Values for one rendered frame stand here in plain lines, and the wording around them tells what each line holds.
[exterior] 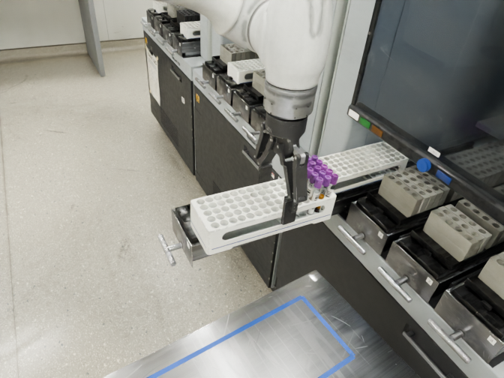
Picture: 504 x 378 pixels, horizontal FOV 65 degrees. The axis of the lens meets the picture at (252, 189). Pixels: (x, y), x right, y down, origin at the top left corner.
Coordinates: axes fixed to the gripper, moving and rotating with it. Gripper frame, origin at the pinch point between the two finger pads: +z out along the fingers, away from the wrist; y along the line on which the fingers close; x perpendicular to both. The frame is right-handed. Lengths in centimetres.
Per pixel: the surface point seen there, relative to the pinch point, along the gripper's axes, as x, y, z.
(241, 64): 33, -84, 5
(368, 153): 38.7, -13.5, 6.0
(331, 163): 25.7, -13.5, 6.3
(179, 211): -16.4, -14.7, 10.1
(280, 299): -7.3, 16.7, 9.8
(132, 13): 53, -361, 59
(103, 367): -43, -33, 92
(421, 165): 30.7, 8.8, -6.2
